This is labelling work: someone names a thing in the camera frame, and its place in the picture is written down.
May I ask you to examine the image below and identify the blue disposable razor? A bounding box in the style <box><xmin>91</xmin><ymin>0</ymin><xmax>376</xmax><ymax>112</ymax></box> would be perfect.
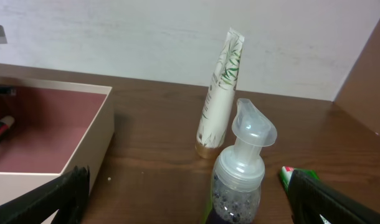
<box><xmin>0</xmin><ymin>86</ymin><xmax>16</xmax><ymax>96</ymax></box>

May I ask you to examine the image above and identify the clear foam pump bottle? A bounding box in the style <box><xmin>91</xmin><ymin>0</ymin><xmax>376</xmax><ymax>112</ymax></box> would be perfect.
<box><xmin>201</xmin><ymin>98</ymin><xmax>277</xmax><ymax>224</ymax></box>

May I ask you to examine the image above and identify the white square box pink inside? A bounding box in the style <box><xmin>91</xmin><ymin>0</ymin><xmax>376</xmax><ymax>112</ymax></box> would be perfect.
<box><xmin>0</xmin><ymin>77</ymin><xmax>114</xmax><ymax>205</ymax></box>

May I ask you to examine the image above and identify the green soap bar pack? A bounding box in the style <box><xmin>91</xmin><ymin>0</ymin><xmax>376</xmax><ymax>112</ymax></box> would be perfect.
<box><xmin>278</xmin><ymin>166</ymin><xmax>331</xmax><ymax>224</ymax></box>

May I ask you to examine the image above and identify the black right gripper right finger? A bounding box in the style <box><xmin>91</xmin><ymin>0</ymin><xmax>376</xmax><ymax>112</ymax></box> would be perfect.
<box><xmin>287</xmin><ymin>170</ymin><xmax>380</xmax><ymax>224</ymax></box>

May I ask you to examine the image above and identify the white leaf-print lotion tube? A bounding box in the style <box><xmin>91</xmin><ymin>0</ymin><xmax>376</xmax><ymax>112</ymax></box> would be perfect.
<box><xmin>195</xmin><ymin>29</ymin><xmax>245</xmax><ymax>159</ymax></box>

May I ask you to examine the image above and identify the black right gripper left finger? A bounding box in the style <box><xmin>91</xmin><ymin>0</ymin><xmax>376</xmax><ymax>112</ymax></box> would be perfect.
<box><xmin>0</xmin><ymin>166</ymin><xmax>90</xmax><ymax>224</ymax></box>

